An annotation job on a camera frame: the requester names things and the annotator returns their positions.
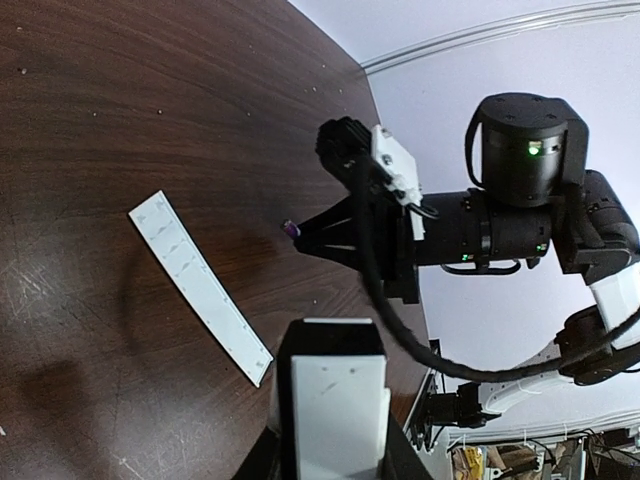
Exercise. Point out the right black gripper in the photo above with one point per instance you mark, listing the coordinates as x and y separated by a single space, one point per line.
331 236

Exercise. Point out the blue battery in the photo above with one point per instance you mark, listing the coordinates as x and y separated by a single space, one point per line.
291 229

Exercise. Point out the white battery cover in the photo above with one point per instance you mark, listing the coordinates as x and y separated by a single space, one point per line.
174 249

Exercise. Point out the white remote control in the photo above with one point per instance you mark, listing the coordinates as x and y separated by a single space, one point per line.
333 402

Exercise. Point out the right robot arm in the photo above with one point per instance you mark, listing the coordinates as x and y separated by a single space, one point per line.
531 192

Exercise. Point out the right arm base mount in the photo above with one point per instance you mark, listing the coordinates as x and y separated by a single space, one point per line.
436 411

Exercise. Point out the right aluminium frame post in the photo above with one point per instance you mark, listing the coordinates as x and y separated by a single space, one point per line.
593 12

